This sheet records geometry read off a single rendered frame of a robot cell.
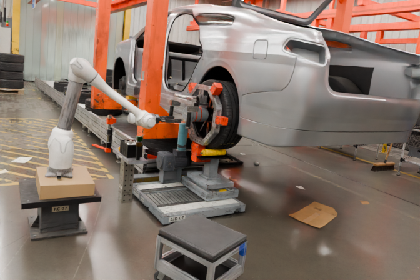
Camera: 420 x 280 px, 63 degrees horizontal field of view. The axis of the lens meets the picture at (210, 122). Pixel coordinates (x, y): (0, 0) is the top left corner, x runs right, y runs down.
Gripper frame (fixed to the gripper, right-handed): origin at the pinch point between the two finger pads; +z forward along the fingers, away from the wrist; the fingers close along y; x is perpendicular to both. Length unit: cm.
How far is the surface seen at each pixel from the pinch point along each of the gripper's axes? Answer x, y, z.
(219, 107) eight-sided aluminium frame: 12.8, 9.7, 35.1
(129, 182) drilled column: -64, -30, -25
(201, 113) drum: 4.3, -10.5, 30.5
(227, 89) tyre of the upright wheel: 29, 3, 47
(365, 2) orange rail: 249, -291, 629
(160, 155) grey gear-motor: -45, -46, 11
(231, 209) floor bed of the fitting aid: -77, 23, 53
